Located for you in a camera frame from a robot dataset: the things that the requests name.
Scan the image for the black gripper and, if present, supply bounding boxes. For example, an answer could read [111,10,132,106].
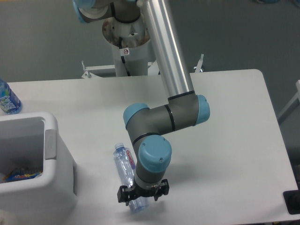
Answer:
[117,179,169,206]

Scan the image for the white pedestal base bracket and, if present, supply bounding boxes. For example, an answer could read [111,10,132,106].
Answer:
[82,53,205,79]

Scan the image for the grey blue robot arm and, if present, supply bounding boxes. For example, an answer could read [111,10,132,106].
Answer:
[73,0,210,204]

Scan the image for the clear crushed water bottle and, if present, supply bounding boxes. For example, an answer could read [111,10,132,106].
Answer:
[113,142,149,213]

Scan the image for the black clamp at table edge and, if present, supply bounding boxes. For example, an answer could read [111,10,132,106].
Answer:
[283,190,300,215]

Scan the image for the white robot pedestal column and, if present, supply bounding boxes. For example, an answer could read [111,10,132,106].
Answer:
[102,15,150,77]

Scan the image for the white frame at right edge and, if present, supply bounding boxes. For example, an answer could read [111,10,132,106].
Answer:
[277,80,300,125]

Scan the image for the blue snack wrapper bag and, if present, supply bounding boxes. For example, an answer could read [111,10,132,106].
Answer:
[2,167,43,182]

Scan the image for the blue labelled drink bottle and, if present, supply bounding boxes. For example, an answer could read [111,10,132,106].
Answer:
[0,79,23,114]

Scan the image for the black cable on pedestal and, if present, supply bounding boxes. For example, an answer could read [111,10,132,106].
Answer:
[118,36,131,77]

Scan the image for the white plastic trash can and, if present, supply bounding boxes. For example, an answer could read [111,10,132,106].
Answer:
[0,112,77,215]

